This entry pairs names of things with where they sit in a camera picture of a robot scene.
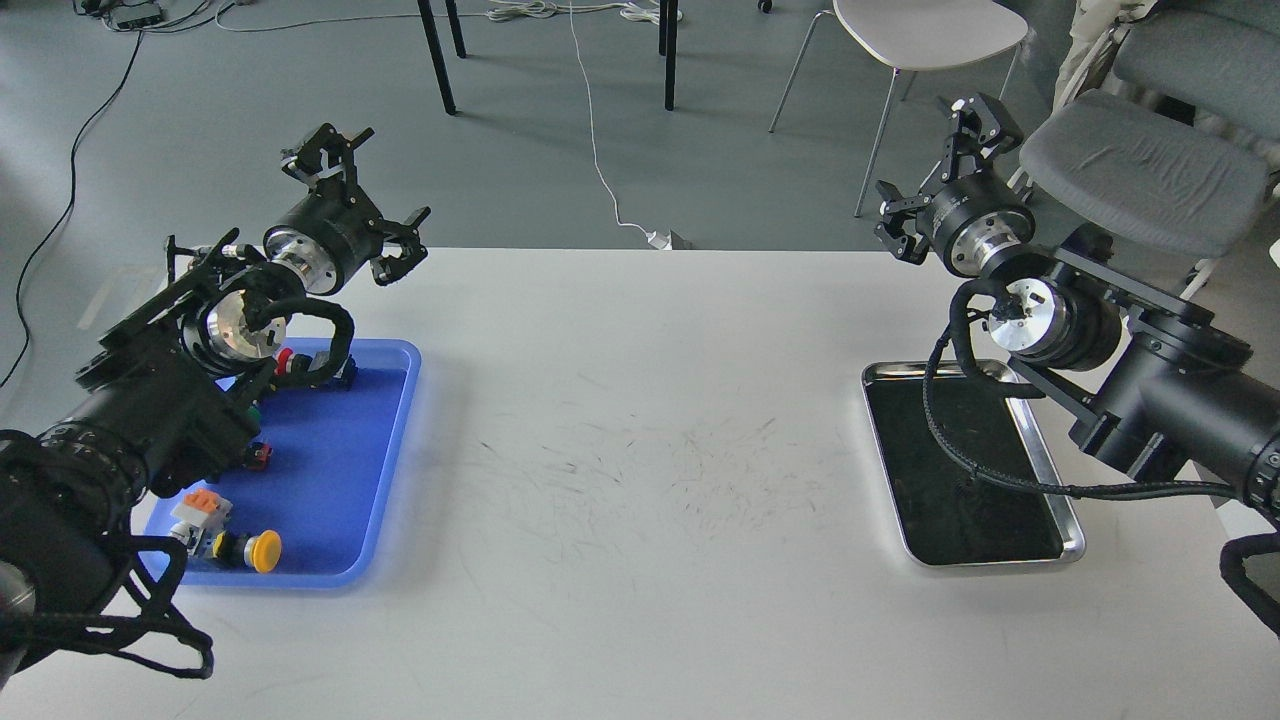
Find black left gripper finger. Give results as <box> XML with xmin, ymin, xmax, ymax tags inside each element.
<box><xmin>280</xmin><ymin>123</ymin><xmax>375</xmax><ymax>191</ymax></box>
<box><xmin>370</xmin><ymin>206</ymin><xmax>431</xmax><ymax>287</ymax></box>

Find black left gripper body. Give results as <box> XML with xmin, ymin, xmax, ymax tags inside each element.
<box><xmin>262</xmin><ymin>170</ymin><xmax>389</xmax><ymax>296</ymax></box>

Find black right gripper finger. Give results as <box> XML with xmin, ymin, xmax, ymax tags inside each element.
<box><xmin>936</xmin><ymin>94</ymin><xmax>1027</xmax><ymax>176</ymax></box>
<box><xmin>874</xmin><ymin>179</ymin><xmax>933</xmax><ymax>265</ymax></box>

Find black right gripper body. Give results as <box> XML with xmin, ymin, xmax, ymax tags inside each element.
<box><xmin>920</xmin><ymin>155</ymin><xmax>1036</xmax><ymax>278</ymax></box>

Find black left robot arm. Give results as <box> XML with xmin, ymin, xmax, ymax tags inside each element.
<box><xmin>1</xmin><ymin>123</ymin><xmax>429</xmax><ymax>679</ymax></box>

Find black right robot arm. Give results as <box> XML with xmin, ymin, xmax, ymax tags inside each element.
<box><xmin>876</xmin><ymin>92</ymin><xmax>1279</xmax><ymax>525</ymax></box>

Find blue plastic tray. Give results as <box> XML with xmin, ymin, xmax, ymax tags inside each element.
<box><xmin>183</xmin><ymin>340</ymin><xmax>421</xmax><ymax>591</ymax></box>

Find silver metal tray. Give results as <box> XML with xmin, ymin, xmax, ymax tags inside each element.
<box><xmin>861</xmin><ymin>363</ymin><xmax>1085</xmax><ymax>568</ymax></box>

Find white chair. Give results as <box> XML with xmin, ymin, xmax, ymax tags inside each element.
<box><xmin>768</xmin><ymin>1</ymin><xmax>1030</xmax><ymax>217</ymax></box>

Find grey upholstered chair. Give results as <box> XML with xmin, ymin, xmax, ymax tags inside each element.
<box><xmin>1020</xmin><ymin>90</ymin><xmax>1270</xmax><ymax>300</ymax></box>

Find black table legs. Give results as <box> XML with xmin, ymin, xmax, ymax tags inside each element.
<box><xmin>419</xmin><ymin>0</ymin><xmax>681</xmax><ymax>115</ymax></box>

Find white power adapter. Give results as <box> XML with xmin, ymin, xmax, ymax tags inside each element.
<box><xmin>646</xmin><ymin>231</ymin><xmax>694</xmax><ymax>251</ymax></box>

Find orange white contact block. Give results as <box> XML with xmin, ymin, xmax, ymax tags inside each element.
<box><xmin>170</xmin><ymin>487</ymin><xmax>234</xmax><ymax>530</ymax></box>

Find yellow mushroom push button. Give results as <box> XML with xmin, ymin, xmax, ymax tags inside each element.
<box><xmin>186</xmin><ymin>529</ymin><xmax>283</xmax><ymax>574</ymax></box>

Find black switch contact block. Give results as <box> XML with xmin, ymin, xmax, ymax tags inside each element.
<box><xmin>321</xmin><ymin>357</ymin><xmax>358</xmax><ymax>391</ymax></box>

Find red push button switch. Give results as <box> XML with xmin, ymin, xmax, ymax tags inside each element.
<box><xmin>273</xmin><ymin>347</ymin><xmax>294</xmax><ymax>379</ymax></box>

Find black selector switch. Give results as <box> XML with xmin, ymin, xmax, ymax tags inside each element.
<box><xmin>241</xmin><ymin>441</ymin><xmax>273</xmax><ymax>471</ymax></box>

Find black cable on floor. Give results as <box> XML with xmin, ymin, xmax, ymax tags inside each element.
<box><xmin>0</xmin><ymin>0</ymin><xmax>241</xmax><ymax>389</ymax></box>

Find white cable on floor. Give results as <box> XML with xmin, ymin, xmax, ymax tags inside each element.
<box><xmin>486</xmin><ymin>0</ymin><xmax>685</xmax><ymax>241</ymax></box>

